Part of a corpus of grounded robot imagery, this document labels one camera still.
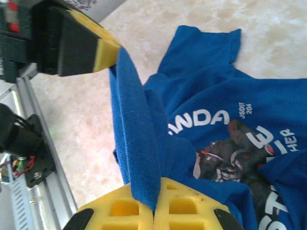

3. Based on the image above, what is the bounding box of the grey slotted cable duct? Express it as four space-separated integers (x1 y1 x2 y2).
8 178 33 230

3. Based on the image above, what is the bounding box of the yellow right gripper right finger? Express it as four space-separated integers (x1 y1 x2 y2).
153 176 243 230

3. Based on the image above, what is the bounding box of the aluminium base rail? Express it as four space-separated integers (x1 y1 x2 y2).
0 63 79 230

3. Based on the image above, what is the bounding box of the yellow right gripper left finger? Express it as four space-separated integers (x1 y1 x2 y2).
62 184 154 230

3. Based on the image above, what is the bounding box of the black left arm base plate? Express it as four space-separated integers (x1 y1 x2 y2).
23 114 56 189

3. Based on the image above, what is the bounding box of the blue printed t-shirt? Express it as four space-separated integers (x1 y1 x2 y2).
109 25 307 230

